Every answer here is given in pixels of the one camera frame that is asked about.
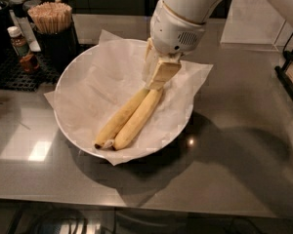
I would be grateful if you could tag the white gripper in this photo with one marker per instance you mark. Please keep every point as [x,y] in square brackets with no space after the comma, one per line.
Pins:
[173,31]

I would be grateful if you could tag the yellow banana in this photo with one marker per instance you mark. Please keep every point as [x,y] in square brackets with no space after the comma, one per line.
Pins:
[115,123]
[137,120]

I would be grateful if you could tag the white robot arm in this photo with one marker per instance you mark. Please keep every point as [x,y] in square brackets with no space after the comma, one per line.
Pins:
[197,11]

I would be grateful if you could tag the white bowl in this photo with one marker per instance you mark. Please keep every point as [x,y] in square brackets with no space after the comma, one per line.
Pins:
[172,127]

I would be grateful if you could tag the white paper liner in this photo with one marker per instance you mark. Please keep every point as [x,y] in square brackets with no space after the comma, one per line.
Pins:
[97,82]

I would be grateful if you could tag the black chopstick holder cup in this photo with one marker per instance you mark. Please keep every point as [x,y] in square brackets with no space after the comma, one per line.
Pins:
[61,48]

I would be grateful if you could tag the clear acrylic sign stand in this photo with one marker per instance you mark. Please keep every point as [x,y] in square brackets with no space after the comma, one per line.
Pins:
[258,23]

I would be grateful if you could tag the bundle of wooden chopsticks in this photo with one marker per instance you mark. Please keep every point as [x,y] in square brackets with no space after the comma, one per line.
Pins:
[51,17]

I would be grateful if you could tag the small red-brown jar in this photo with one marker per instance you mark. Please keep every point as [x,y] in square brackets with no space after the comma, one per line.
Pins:
[29,63]

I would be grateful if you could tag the small brown sauce bottle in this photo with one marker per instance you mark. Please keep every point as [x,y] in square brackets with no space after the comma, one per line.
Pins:
[18,41]

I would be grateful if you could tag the black grid mat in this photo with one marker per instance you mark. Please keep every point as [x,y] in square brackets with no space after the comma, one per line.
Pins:
[12,77]

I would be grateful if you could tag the dark jar with lid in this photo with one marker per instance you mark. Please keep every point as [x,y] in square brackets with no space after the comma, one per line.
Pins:
[16,6]

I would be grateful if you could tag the black container far left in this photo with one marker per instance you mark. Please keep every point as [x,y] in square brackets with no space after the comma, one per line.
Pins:
[5,22]

